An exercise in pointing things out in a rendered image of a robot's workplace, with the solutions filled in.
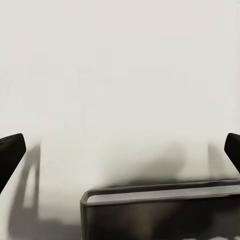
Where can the hardback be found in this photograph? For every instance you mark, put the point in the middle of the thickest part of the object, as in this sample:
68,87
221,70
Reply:
207,210

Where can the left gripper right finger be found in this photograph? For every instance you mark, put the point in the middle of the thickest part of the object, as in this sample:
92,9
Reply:
232,149

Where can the bed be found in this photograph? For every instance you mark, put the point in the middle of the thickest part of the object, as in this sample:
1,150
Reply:
109,94

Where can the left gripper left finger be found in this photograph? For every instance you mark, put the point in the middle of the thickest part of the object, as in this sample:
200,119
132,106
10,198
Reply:
12,150

